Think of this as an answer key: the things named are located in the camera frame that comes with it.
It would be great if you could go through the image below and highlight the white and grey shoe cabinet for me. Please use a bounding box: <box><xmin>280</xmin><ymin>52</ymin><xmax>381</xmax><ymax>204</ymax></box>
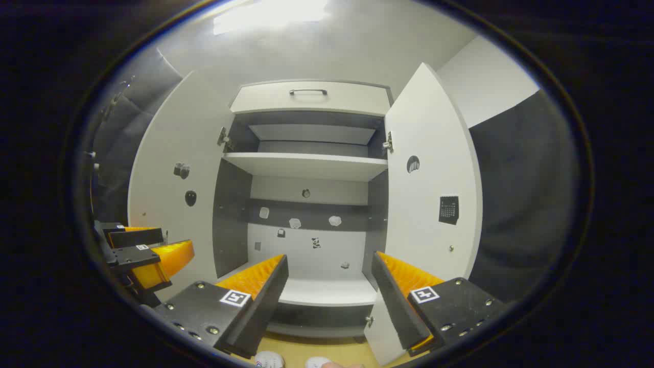
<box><xmin>212</xmin><ymin>79</ymin><xmax>394</xmax><ymax>340</ymax></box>

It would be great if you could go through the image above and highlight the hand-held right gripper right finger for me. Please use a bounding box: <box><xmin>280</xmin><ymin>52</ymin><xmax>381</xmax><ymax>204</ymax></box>
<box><xmin>371</xmin><ymin>251</ymin><xmax>507</xmax><ymax>357</ymax></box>

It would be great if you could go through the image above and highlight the black backdrop cloth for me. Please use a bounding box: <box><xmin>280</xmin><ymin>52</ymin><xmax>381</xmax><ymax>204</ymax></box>
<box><xmin>92</xmin><ymin>46</ymin><xmax>183</xmax><ymax>225</ymax></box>
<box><xmin>469</xmin><ymin>90</ymin><xmax>580</xmax><ymax>303</ymax></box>

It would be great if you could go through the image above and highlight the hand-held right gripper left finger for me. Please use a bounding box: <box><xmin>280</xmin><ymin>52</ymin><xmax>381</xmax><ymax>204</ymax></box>
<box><xmin>153</xmin><ymin>254</ymin><xmax>290</xmax><ymax>359</ymax></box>

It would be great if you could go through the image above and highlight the white cabinet shelf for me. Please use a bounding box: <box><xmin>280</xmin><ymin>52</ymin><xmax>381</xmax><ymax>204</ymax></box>
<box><xmin>222</xmin><ymin>152</ymin><xmax>389</xmax><ymax>182</ymax></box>

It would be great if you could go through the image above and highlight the white cabinet door camera sticker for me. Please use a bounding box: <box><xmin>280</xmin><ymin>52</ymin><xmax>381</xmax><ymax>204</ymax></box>
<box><xmin>128</xmin><ymin>71</ymin><xmax>236</xmax><ymax>302</ymax></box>

